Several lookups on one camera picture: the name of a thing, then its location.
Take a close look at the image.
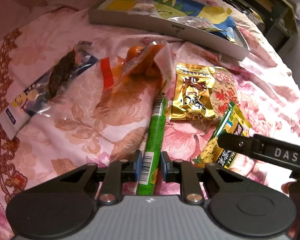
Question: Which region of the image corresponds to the green sausage stick snack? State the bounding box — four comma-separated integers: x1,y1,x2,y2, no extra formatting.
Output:
136,94,167,196

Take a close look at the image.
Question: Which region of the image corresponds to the yellow green wafer bar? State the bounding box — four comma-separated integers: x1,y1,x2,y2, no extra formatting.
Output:
193,102,251,169

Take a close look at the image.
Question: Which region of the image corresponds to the gold foil snack pouch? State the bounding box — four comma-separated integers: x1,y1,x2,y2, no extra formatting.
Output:
168,63,215,121

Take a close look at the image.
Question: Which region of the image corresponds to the rice cracker pack red print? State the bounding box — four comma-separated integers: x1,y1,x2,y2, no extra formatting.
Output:
210,66,239,119

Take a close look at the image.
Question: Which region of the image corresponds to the clear orange snack bag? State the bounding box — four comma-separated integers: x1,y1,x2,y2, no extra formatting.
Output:
100,40,175,92

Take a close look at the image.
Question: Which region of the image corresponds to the white green vegetable snack pouch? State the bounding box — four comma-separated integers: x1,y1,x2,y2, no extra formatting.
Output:
127,1,236,33

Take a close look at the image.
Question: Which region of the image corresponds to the person's right hand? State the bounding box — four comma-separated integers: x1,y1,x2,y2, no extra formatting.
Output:
281,180,300,239

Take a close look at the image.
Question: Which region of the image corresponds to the pink floral bedsheet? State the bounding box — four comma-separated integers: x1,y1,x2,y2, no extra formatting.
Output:
0,8,300,239

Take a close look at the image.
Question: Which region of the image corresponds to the shallow grey cardboard box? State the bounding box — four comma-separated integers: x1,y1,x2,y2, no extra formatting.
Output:
88,0,250,61

